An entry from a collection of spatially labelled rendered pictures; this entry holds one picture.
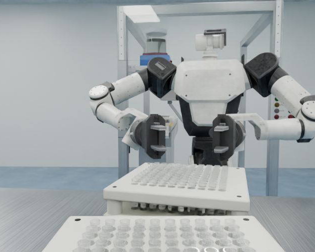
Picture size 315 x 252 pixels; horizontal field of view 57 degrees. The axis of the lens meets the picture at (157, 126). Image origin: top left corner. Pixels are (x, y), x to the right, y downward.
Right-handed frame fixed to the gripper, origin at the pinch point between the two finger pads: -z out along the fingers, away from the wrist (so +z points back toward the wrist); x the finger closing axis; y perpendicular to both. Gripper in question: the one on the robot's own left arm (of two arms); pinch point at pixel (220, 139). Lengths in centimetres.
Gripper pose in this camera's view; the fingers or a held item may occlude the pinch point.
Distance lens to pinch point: 76.8
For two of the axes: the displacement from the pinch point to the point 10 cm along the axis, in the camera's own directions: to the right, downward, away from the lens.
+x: 0.0, 10.0, 0.7
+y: -9.2, -0.3, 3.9
